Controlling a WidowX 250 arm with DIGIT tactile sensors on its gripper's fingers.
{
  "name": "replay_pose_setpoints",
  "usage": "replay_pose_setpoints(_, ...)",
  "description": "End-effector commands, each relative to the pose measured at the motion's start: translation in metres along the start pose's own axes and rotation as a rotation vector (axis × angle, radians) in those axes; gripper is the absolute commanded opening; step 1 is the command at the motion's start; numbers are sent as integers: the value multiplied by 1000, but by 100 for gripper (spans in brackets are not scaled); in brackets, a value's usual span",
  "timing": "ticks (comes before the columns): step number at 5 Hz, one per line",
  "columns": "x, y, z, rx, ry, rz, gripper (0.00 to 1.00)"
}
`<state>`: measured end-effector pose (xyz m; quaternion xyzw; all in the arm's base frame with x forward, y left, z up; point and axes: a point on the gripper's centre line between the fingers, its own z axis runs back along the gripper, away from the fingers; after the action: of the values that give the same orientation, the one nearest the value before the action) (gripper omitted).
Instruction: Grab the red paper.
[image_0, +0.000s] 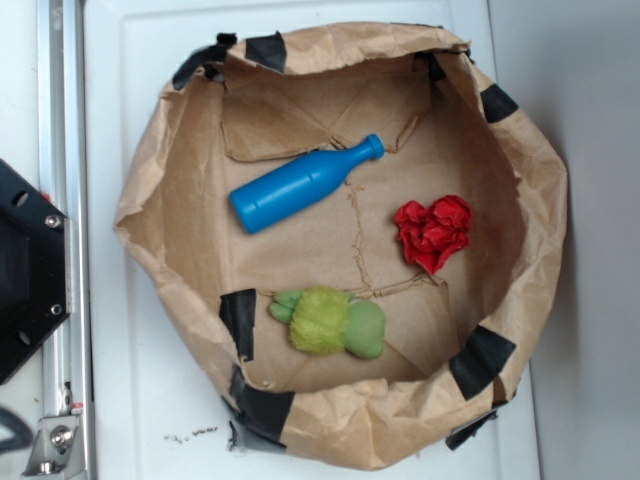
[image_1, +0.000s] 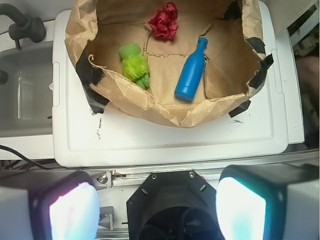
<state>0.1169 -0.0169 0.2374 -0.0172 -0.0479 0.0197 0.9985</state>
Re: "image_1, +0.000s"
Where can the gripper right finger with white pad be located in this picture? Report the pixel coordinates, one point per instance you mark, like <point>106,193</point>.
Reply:
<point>276,201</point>

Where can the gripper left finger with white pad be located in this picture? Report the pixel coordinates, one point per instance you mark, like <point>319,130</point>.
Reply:
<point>48,205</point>

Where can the red paper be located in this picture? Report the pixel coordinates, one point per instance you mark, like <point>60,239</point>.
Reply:
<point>163,22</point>

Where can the blue plastic bottle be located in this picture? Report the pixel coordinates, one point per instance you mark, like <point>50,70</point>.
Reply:
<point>191,73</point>

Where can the brown paper bag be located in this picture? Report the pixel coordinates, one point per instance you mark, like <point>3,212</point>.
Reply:
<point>235,69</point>

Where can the green plush toy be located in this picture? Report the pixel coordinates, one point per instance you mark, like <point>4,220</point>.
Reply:
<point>134,65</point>

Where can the black faucet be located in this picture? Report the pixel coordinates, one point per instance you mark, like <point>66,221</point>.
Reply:
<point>24,26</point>

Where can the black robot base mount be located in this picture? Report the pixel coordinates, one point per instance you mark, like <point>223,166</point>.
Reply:
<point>178,205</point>

